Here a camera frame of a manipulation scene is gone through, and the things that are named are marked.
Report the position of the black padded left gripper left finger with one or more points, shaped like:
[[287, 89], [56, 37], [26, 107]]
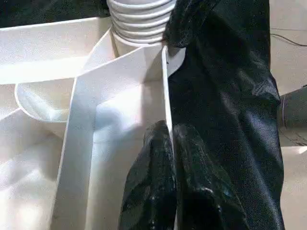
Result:
[[151, 187]]

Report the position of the white plastic table leg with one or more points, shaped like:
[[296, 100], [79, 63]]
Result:
[[141, 19]]

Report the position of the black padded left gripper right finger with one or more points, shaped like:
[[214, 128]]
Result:
[[204, 196]]

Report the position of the white plastic table top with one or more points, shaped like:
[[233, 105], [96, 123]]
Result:
[[48, 48]]

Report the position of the black work mat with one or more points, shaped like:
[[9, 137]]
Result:
[[227, 95]]

